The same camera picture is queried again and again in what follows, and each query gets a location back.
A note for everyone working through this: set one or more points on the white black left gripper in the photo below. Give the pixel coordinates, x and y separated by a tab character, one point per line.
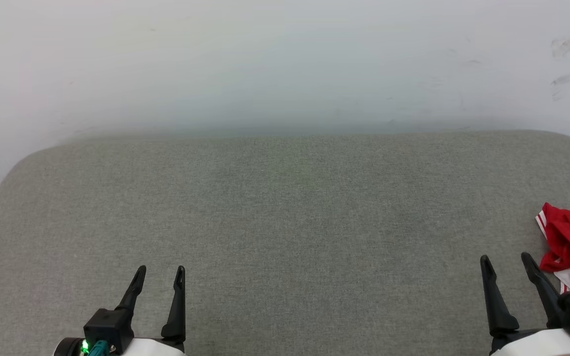
151	348

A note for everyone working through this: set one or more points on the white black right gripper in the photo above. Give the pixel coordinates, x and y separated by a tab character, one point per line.
542	345

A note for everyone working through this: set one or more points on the grey fabric sofa cushion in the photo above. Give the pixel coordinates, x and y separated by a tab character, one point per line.
285	237

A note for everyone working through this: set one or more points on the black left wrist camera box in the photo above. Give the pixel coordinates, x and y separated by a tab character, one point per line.
107	329

